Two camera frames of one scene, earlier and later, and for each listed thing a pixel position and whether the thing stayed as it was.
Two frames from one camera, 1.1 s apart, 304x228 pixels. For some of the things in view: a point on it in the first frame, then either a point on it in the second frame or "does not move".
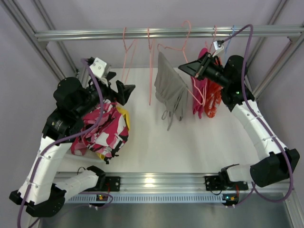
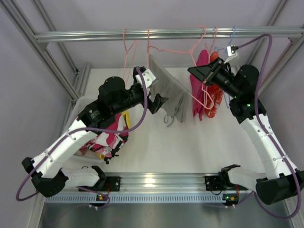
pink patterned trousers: x=107 y=136 does not move
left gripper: x=116 y=91 → x=149 y=101
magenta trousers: x=199 y=90 does not move
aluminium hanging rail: x=168 y=33 does not move
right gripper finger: x=192 y=68 → x=201 y=72
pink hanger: x=151 y=50 → x=147 y=48
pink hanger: x=203 y=97 → x=191 y=52
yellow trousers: x=127 y=118 does not move
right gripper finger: x=196 y=65 → x=210 y=65
